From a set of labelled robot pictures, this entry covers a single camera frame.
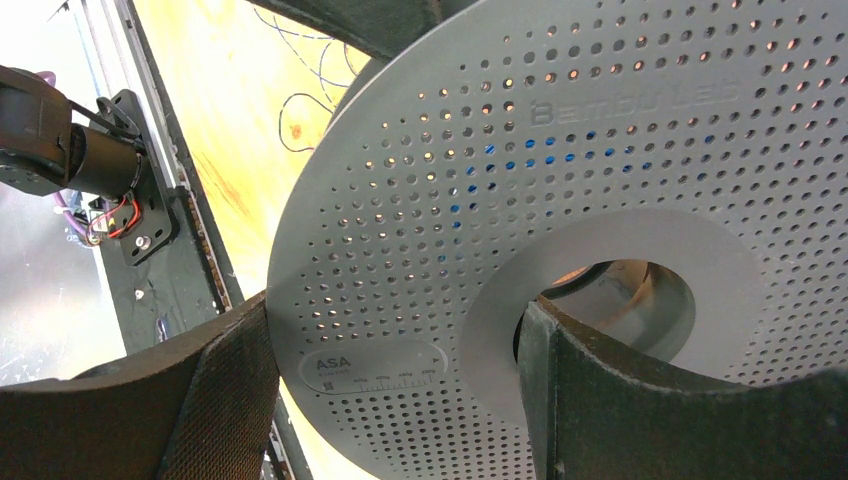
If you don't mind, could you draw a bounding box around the aluminium rail frame front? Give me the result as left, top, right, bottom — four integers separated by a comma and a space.
68, 0, 186, 187

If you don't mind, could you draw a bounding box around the dark grey filament spool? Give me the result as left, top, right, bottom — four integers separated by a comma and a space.
267, 1, 847, 479

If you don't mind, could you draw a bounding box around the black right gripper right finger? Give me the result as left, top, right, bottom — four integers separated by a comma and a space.
517, 298, 847, 479

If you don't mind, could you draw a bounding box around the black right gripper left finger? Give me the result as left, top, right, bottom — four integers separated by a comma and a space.
1, 295, 279, 479

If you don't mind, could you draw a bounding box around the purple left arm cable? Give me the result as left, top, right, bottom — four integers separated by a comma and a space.
52, 190, 107, 248

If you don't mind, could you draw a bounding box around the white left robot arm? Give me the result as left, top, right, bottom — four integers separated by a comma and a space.
1, 66, 143, 199

